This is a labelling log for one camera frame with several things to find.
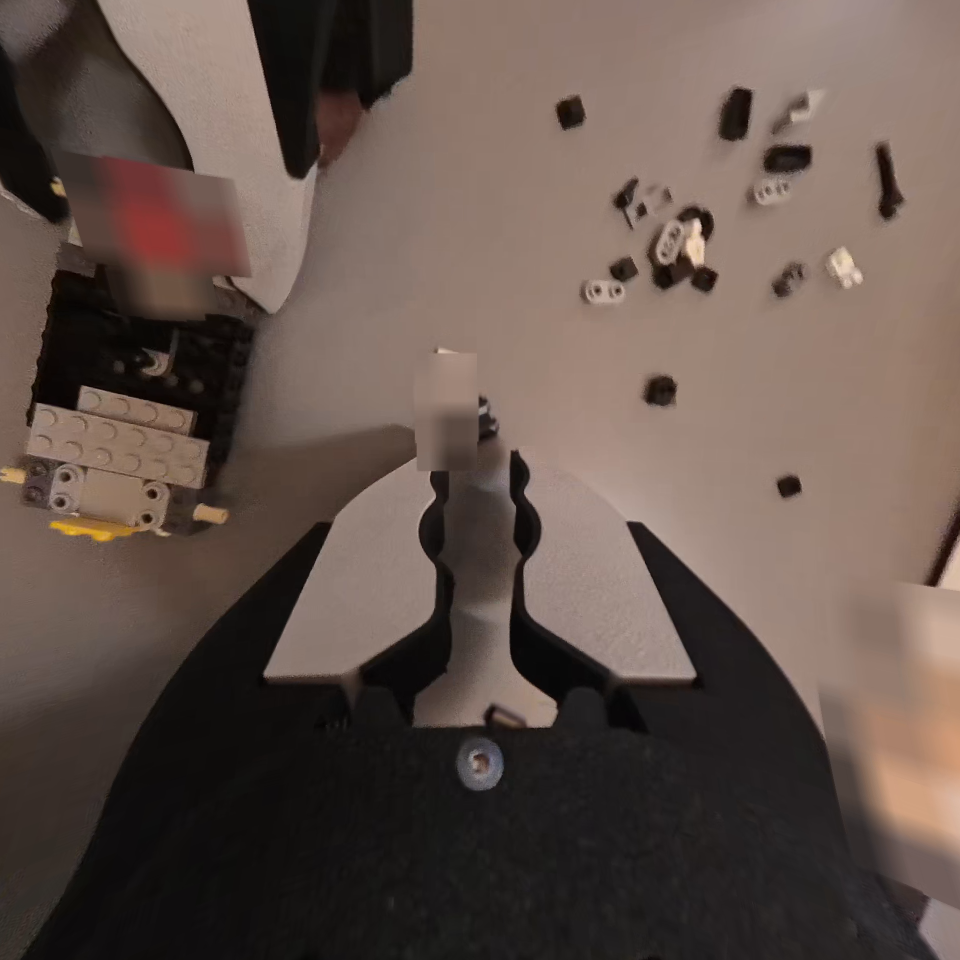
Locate yellow hinge brick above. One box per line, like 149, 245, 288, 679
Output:
48, 517, 144, 543

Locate grey desk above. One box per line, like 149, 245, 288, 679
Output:
0, 0, 960, 960

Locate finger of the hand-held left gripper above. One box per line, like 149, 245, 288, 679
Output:
0, 41, 72, 226
97, 0, 316, 312

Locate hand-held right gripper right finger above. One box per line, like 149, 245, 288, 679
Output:
510, 448, 699, 712

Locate scattered small brick pieces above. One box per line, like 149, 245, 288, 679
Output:
555, 86, 909, 500

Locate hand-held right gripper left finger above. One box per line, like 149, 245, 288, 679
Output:
262, 465, 456, 723

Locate toy brick car chassis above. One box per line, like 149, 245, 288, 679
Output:
0, 178, 256, 543

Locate person's left hand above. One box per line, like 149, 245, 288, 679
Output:
315, 88, 366, 168

